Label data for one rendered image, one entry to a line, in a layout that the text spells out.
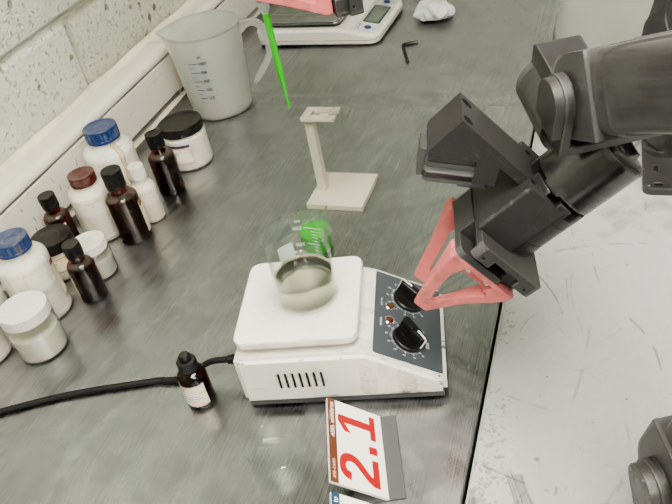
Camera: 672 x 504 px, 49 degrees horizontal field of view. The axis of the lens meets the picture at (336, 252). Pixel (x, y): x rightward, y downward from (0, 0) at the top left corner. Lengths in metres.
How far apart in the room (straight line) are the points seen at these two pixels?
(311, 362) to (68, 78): 0.69
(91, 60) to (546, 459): 0.92
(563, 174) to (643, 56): 0.14
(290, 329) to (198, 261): 0.30
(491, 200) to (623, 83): 0.16
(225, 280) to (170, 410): 0.20
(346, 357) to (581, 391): 0.22
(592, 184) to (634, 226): 0.38
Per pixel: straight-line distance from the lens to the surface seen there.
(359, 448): 0.68
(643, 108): 0.45
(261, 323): 0.71
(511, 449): 0.70
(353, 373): 0.71
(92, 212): 1.04
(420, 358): 0.71
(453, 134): 0.53
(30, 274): 0.93
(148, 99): 1.32
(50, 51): 1.20
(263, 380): 0.73
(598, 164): 0.55
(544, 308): 0.82
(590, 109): 0.49
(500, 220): 0.56
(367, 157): 1.09
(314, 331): 0.69
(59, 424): 0.84
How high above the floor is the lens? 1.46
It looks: 38 degrees down
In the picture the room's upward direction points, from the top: 12 degrees counter-clockwise
